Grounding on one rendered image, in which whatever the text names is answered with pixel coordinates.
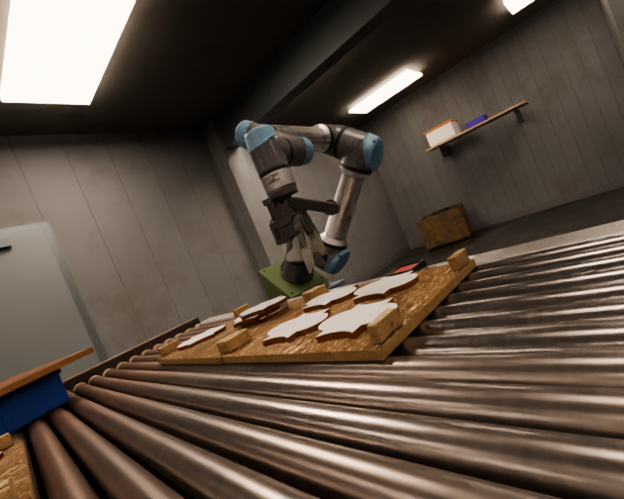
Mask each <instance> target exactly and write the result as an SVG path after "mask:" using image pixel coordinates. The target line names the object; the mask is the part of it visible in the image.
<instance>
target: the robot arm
mask: <svg viewBox="0 0 624 499"><path fill-rule="evenodd" d="M235 139H236V142H237V144H238V145H239V146H240V147H242V148H245V149H246V150H248V151H249V155H250V156H251V158H252V160H253V163H254V165H255V168H256V170H257V172H258V175H259V177H260V181H261V183H262V186H263V188H264V191H265V193H266V195H268V198H267V199H265V200H263V201H261V202H262V204H263V205H264V207H265V206H266V207H267V209H268V212H269V214H270V216H271V218H272V220H271V224H270V225H269V227H270V230H271V232H272V234H273V237H274V239H275V242H276V244H277V245H283V244H286V252H285V258H284V260H283V262H282V264H281V266H280V268H279V275H280V277H281V278H282V279H283V280H285V281H287V282H289V283H292V284H305V283H308V282H309V281H311V280H312V278H313V275H314V265H315V266H317V267H318V268H320V269H322V270H323V271H326V272H328V273H330V274H336V273H338V272H339V271H340V270H341V269H342V268H343V267H344V266H345V264H346V263H347V261H348V259H349V257H350V251H349V250H348V249H347V245H348V242H347V240H346V236H347V233H348V230H349V226H350V223H351V220H352V217H353V215H354V212H355V209H356V206H357V203H358V200H359V197H360V194H361V191H362V188H363V184H364V180H365V179H366V178H367V177H369V176H370V175H371V173H372V172H373V171H376V170H378V168H379V166H380V164H381V162H382V158H383V151H384V146H383V141H382V139H381V138H380V137H379V136H376V135H373V134H372V133H367V132H364V131H361V130H357V129H354V128H351V127H348V126H344V125H331V124H317V125H315V126H313V127H303V126H284V125H268V124H258V123H255V122H254V121H248V120H245V121H242V122H241V123H240V124H239V125H238V126H237V128H236V132H235ZM314 151H315V152H321V153H324V154H327V155H330V156H332V157H335V158H337V159H340V160H341V163H340V169H341V170H342V175H341V178H340V181H339V185H338V188H337V191H336V195H335V198H334V200H332V199H329V200H326V201H322V200H315V199H308V198H302V197H292V196H291V195H293V194H295V193H296V192H298V189H297V186H296V185H295V184H296V182H295V179H294V177H293V174H292V172H291V169H290V166H301V165H304V164H307V163H309V162H310V161H311V159H312V157H313V155H314ZM307 210H310V211H316V212H322V213H325V214H326V215H328V216H329V218H328V222H327V225H326V228H325V232H324V233H322V234H319V232H318V230H317V228H316V226H315V225H314V223H313V222H312V220H311V218H310V216H309V214H308V213H306V212H307ZM269 223H270V222H269Z"/></svg>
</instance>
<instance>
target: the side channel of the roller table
mask: <svg viewBox="0 0 624 499"><path fill-rule="evenodd" d="M197 324H200V321H199V318H198V317H197V318H193V319H191V320H189V321H187V322H185V323H183V324H181V325H178V326H176V327H174V328H172V329H170V330H168V331H166V332H164V333H162V334H160V335H158V336H156V337H154V338H151V339H149V340H147V341H145V342H143V343H141V344H139V345H137V346H135V347H133V348H131V349H128V350H125V351H123V352H121V353H119V354H117V355H115V356H113V357H111V358H109V359H107V360H105V361H103V362H101V363H99V364H96V365H94V366H92V367H90V368H88V369H86V370H84V371H82V372H80V373H78V374H76V375H74V376H72V377H69V378H67V379H65V380H64V381H63V382H62V383H63V385H64V387H65V390H69V391H71V392H73V388H74V386H75V385H76V384H78V383H81V382H83V383H87V384H88V380H89V379H90V378H91V377H92V376H94V375H100V376H102V374H103V372H104V371H105V370H106V369H108V368H115V369H116V366H117V364H119V363H120V362H123V361H126V362H129V359H130V358H131V357H132V356H134V355H141V353H142V352H143V351H144V350H146V349H153V347H154V346H155V345H157V344H163V342H164V341H165V340H167V339H171V338H174V336H176V335H177V334H180V333H184V332H185V331H186V330H187V329H190V328H194V326H195V325H197Z"/></svg>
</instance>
